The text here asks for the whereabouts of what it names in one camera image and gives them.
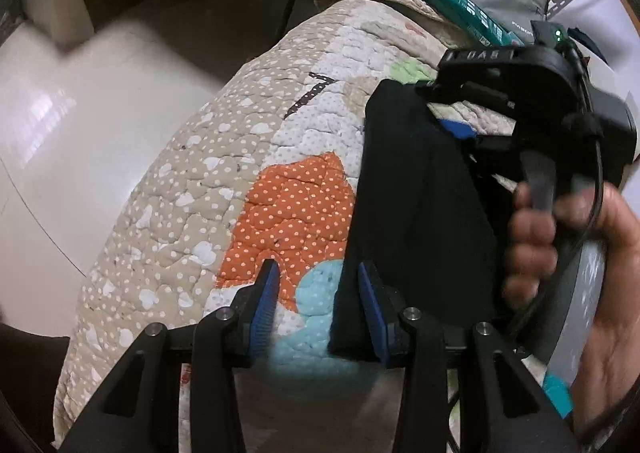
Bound patchwork quilted mat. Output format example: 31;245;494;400
52;0;576;453

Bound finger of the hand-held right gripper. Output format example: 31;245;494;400
415;80;518;110
439;119;523;194

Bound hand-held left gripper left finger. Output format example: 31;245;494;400
60;259;282;453

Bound black pants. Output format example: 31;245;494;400
327;79;503;365

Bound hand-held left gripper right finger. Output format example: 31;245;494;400
357;262;581;453

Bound white cloth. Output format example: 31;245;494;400
547;0;640;101

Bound person's right hand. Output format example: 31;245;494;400
502;182;640;437

